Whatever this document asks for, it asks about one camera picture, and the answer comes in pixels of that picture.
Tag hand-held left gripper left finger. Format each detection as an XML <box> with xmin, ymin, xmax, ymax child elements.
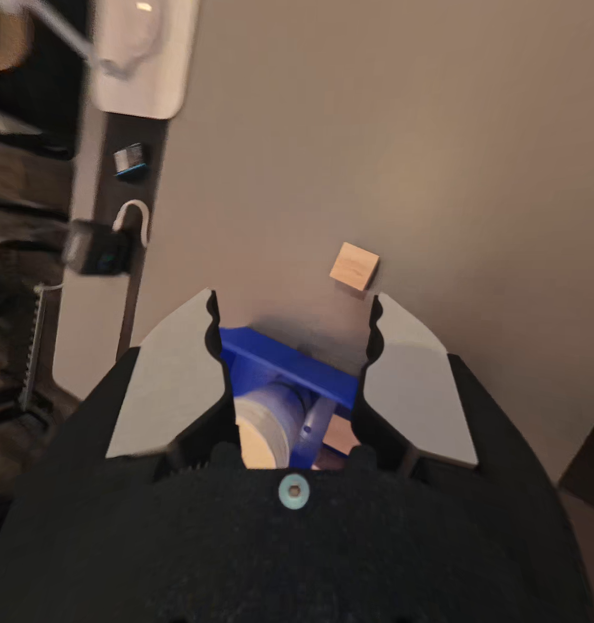
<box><xmin>105</xmin><ymin>287</ymin><xmax>243</xmax><ymax>470</ymax></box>

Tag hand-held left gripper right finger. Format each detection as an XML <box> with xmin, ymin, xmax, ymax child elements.
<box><xmin>351</xmin><ymin>291</ymin><xmax>480</xmax><ymax>470</ymax></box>

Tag wooden cube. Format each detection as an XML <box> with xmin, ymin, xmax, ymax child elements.
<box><xmin>328</xmin><ymin>242</ymin><xmax>380</xmax><ymax>293</ymax></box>
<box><xmin>321</xmin><ymin>414</ymin><xmax>361</xmax><ymax>456</ymax></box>

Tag white paper cup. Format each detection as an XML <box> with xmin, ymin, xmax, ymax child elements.
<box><xmin>234</xmin><ymin>382</ymin><xmax>315</xmax><ymax>470</ymax></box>

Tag blue plastic bin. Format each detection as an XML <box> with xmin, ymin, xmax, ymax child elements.
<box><xmin>218</xmin><ymin>326</ymin><xmax>361</xmax><ymax>470</ymax></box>

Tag black charger box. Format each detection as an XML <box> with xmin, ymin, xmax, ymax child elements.
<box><xmin>63</xmin><ymin>219</ymin><xmax>132</xmax><ymax>277</ymax></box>

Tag small black blue device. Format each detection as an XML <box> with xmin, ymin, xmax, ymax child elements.
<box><xmin>113</xmin><ymin>142</ymin><xmax>149</xmax><ymax>182</ymax></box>

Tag instruction sheet stand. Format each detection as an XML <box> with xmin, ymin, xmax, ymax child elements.
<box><xmin>90</xmin><ymin>0</ymin><xmax>200</xmax><ymax>120</ymax></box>

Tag grey cable spine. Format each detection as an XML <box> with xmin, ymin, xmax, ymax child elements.
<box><xmin>19</xmin><ymin>287</ymin><xmax>49</xmax><ymax>414</ymax></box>

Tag white charging cable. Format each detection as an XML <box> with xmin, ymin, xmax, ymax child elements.
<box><xmin>112</xmin><ymin>200</ymin><xmax>151</xmax><ymax>246</ymax></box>

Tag black table cable tray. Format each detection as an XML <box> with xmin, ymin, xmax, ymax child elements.
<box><xmin>95</xmin><ymin>112</ymin><xmax>168</xmax><ymax>361</ymax></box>

